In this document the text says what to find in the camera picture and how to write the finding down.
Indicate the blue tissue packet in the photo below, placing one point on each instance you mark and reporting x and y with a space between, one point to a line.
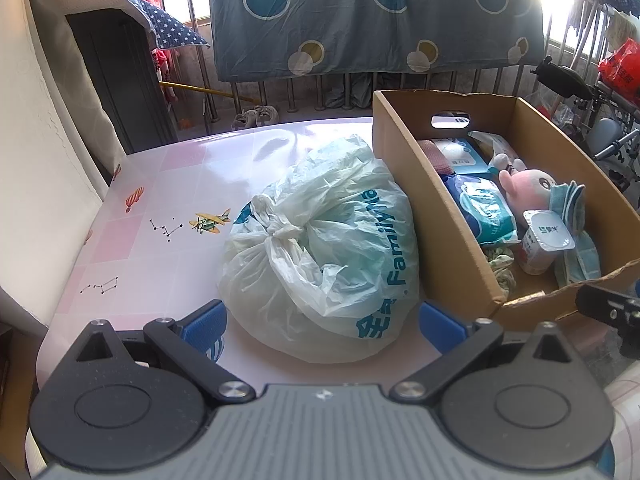
480 210

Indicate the light blue checked towel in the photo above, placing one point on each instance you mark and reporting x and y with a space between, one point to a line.
570 200

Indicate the pink printed cloth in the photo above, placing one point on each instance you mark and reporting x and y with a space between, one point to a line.
625 420

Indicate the brown cardboard box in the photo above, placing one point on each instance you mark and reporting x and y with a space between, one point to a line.
425 210

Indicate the dark cabinet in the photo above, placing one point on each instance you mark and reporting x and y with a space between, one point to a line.
125 85

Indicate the yellow stick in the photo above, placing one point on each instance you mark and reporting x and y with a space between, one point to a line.
200 90

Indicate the green floral cloth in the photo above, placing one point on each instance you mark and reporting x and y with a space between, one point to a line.
500 265

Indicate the white sneaker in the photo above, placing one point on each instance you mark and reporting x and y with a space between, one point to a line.
266 115
245 120

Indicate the clear plastic packet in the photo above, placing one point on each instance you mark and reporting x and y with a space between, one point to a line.
495 142

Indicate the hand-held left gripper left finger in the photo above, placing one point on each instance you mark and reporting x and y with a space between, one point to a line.
205 322

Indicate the grey blanket with circles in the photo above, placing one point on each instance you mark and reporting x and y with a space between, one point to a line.
350 20

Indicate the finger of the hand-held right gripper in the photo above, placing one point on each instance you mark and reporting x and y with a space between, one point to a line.
605 302

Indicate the white green plastic bag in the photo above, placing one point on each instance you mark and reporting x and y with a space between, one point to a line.
325 240

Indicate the beige curtain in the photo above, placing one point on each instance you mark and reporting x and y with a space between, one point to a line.
65 35

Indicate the blue star-patterned cloth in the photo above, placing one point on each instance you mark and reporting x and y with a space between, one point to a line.
170 27

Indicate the wheelchair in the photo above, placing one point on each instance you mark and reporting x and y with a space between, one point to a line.
560 77

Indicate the pink plush toy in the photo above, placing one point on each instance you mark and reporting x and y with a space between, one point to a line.
530 187

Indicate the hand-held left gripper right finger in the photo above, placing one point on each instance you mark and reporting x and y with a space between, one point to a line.
442 325

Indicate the red plastic bag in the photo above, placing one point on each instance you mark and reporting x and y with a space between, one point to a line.
622 65

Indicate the grey hanging garment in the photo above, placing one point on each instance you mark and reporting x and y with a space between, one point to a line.
360 90

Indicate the white yogurt cup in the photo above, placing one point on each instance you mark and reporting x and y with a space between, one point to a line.
547 230

